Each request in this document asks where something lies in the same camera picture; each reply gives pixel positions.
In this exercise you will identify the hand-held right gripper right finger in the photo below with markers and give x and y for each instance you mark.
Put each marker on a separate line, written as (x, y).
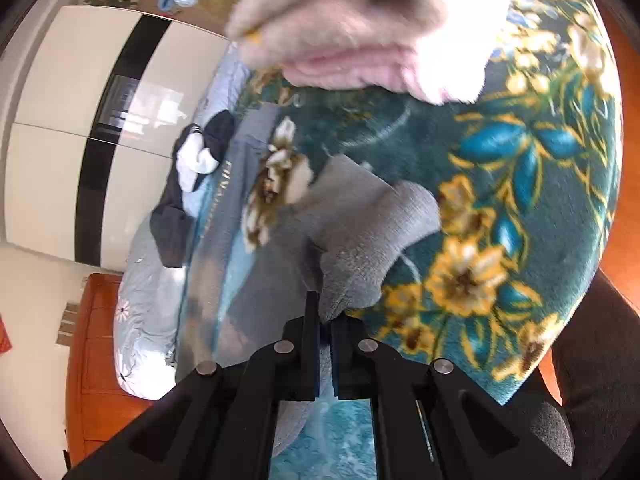
(338, 360)

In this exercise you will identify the pink fluffy garment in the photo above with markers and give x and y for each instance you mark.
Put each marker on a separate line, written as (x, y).
(340, 15)

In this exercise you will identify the wooden headboard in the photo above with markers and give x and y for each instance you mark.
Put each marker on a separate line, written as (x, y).
(92, 360)

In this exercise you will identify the grey fleece garment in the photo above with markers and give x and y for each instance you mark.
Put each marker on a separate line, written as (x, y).
(370, 240)

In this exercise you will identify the red object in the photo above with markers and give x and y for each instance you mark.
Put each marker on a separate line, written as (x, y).
(4, 337)

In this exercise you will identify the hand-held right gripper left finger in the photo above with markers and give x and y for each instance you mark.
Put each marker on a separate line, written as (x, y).
(311, 360)

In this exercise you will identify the white wardrobe with black stripe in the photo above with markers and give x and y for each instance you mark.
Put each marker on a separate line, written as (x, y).
(55, 95)

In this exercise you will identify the teal floral blanket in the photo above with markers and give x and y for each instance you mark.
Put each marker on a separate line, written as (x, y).
(500, 125)

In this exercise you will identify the blue-grey garment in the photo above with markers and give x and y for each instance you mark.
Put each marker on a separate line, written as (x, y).
(235, 210)

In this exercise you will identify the navy and white garment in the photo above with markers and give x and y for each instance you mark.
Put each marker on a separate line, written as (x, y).
(172, 220)

